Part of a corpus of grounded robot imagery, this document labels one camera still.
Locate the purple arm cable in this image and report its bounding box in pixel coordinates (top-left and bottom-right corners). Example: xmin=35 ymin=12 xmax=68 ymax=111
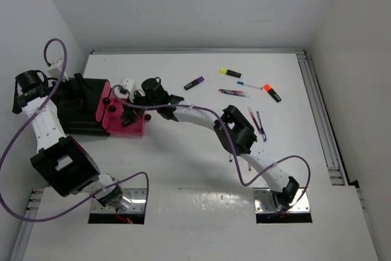
xmin=111 ymin=84 xmax=313 ymax=213
xmin=0 ymin=38 xmax=150 ymax=222

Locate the orange highlighter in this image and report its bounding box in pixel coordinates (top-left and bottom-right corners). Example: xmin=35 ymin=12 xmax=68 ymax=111
xmin=263 ymin=84 xmax=282 ymax=103

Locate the yellow highlighter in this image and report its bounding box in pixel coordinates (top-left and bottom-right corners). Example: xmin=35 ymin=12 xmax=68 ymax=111
xmin=219 ymin=68 xmax=241 ymax=78

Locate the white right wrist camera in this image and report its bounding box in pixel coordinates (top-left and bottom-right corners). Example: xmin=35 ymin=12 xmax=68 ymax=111
xmin=119 ymin=78 xmax=136 ymax=95

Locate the purple highlighter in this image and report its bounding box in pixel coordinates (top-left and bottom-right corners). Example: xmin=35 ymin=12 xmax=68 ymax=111
xmin=183 ymin=76 xmax=204 ymax=90

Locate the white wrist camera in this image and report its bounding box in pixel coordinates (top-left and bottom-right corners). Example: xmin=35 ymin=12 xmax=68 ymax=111
xmin=48 ymin=58 xmax=68 ymax=81
xmin=119 ymin=78 xmax=136 ymax=95

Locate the blue cap white marker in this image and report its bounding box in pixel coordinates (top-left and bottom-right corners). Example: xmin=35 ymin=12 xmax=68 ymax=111
xmin=236 ymin=81 xmax=263 ymax=90

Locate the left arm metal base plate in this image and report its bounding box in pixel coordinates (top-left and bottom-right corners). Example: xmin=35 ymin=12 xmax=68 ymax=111
xmin=90 ymin=188 xmax=147 ymax=215

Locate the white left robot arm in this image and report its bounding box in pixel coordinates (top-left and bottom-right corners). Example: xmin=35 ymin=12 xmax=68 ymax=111
xmin=12 ymin=70 xmax=133 ymax=212

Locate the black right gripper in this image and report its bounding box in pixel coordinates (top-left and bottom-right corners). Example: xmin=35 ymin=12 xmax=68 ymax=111
xmin=122 ymin=87 xmax=160 ymax=120

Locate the pink drawer tray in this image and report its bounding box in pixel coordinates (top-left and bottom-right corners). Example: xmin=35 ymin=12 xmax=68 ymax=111
xmin=106 ymin=97 xmax=145 ymax=136

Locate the dark blue gel pen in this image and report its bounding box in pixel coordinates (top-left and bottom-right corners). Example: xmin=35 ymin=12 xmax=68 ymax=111
xmin=256 ymin=111 xmax=267 ymax=142

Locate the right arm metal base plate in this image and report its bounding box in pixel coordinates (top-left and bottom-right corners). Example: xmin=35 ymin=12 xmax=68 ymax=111
xmin=253 ymin=188 xmax=310 ymax=214

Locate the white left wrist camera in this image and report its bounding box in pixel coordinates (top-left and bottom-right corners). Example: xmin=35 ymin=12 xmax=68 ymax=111
xmin=48 ymin=58 xmax=68 ymax=81

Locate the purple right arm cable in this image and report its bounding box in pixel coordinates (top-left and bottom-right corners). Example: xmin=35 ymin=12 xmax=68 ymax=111
xmin=111 ymin=84 xmax=313 ymax=213

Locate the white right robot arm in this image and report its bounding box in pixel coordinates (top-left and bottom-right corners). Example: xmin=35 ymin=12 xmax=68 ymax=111
xmin=122 ymin=78 xmax=301 ymax=214

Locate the black drawer cabinet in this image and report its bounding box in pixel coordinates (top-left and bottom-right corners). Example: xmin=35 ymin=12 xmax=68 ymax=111
xmin=51 ymin=73 xmax=109 ymax=136

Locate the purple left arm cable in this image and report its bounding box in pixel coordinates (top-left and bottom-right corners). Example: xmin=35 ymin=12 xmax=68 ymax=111
xmin=0 ymin=38 xmax=150 ymax=222

